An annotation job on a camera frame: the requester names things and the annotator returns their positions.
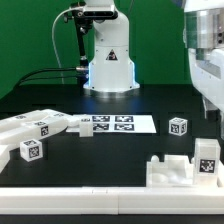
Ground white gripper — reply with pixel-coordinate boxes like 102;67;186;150
188;49;224;120

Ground white chair seat part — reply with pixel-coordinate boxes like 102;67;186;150
146;155;193;188

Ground white chair side plank front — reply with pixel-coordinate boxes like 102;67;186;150
0;117;68;152

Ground white chair side plank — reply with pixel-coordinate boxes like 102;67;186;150
0;117;68;152
0;109;71;130

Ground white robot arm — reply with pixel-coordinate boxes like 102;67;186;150
83;0;224;116

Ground white tagged cube right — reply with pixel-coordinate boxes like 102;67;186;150
169;117;188;136

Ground white tagged cube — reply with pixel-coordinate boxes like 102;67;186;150
20;139;43;162
169;117;188;136

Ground white paper tag sheet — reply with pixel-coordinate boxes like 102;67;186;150
75;115;156;134

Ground white front fence bar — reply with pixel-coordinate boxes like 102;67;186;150
0;186;224;215

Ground white tagged cube left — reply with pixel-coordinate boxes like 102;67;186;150
20;139;43;162

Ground white thin cable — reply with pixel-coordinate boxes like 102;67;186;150
51;7;79;85

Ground black cables on table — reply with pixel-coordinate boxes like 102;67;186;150
14;66;89;88

